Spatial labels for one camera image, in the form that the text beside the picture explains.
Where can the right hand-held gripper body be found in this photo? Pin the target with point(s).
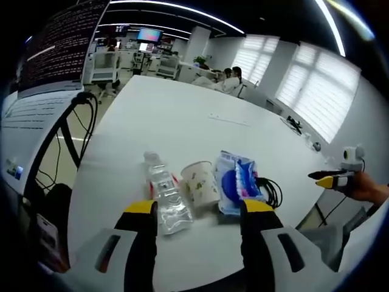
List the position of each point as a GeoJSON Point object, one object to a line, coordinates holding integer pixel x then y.
{"type": "Point", "coordinates": [352, 158]}

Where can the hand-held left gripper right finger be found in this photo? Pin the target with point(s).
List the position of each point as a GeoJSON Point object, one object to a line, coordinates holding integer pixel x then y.
{"type": "Point", "coordinates": [273, 249]}

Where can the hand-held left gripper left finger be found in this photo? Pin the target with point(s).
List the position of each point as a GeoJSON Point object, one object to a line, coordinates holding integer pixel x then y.
{"type": "Point", "coordinates": [121, 252]}

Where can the clear plastic water bottle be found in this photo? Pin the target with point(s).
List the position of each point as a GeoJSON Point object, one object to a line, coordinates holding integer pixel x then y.
{"type": "Point", "coordinates": [165, 194]}

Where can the blue white wet wipes pack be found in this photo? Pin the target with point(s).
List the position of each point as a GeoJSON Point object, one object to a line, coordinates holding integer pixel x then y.
{"type": "Point", "coordinates": [235, 185]}

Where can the floral paper cup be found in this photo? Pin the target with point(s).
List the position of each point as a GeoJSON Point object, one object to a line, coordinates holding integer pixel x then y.
{"type": "Point", "coordinates": [200, 187]}

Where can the person's right hand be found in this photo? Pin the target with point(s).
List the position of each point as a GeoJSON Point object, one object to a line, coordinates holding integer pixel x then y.
{"type": "Point", "coordinates": [369, 187]}

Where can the black desk gadget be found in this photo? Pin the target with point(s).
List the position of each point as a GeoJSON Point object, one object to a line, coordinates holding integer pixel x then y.
{"type": "Point", "coordinates": [294, 123]}

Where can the white table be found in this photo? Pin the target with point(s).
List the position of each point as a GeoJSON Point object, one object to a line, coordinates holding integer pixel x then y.
{"type": "Point", "coordinates": [188, 146]}

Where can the black monitor stand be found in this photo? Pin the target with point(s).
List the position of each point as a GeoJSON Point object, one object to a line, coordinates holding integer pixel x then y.
{"type": "Point", "coordinates": [54, 146]}

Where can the green potted plant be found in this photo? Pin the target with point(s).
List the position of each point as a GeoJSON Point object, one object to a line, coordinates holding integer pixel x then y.
{"type": "Point", "coordinates": [201, 60]}

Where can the white equipment cart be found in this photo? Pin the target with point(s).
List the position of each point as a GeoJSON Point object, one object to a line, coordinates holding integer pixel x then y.
{"type": "Point", "coordinates": [167, 65]}
{"type": "Point", "coordinates": [103, 67]}

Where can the large monitor screen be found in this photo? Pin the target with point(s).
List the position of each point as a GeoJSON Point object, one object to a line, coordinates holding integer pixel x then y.
{"type": "Point", "coordinates": [45, 76]}

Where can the colourful wall screen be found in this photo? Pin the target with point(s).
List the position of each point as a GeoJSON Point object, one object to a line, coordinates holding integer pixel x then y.
{"type": "Point", "coordinates": [149, 35]}

